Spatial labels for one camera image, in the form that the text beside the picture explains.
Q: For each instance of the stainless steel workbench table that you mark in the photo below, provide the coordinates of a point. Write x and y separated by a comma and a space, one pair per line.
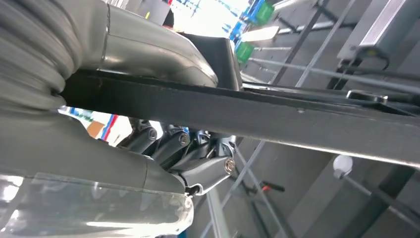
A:
385, 19

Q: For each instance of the white round knob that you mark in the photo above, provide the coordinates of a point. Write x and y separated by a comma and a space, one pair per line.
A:
343, 164

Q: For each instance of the green box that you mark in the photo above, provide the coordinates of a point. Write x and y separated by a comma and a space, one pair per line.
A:
244, 52
265, 13

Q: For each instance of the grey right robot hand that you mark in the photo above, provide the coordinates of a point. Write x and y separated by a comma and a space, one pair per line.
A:
147, 49

